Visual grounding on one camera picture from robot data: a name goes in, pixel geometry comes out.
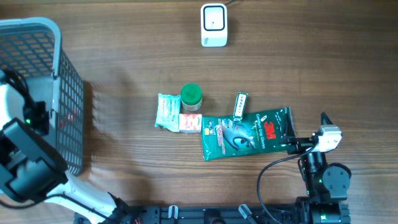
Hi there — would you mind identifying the green white slim box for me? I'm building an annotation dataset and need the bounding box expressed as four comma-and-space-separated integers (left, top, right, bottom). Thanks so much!
233, 92, 248, 122

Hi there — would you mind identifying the green 3M gloves package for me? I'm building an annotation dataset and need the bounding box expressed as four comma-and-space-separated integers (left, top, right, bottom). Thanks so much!
201, 107, 293, 161

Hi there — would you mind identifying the red white small box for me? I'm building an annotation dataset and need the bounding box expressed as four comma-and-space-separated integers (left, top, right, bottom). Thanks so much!
179, 114, 203, 133

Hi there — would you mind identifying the green lid jar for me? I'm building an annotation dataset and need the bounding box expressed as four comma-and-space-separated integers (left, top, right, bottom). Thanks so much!
180, 83, 203, 111

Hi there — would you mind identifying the light green wipes packet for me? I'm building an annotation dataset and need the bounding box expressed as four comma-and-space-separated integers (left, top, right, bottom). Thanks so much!
154, 93, 181, 132

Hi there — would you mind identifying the red white package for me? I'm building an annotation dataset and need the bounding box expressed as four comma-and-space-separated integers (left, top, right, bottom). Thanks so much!
60, 110, 77, 128

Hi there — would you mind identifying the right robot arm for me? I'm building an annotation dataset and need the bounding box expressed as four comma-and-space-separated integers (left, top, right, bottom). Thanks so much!
280, 113, 352, 224

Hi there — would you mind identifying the white barcode scanner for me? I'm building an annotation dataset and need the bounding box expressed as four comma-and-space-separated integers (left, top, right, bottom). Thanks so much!
200, 3, 228, 47

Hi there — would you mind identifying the grey plastic mesh basket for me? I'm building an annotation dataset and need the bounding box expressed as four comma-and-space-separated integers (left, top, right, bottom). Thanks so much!
1, 17, 85, 175

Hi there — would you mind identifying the black right camera cable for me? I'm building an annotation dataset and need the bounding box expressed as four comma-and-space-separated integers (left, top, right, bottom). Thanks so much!
256, 141, 320, 224

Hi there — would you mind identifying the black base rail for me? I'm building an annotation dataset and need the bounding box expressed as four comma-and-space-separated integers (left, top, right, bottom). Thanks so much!
73, 203, 351, 224

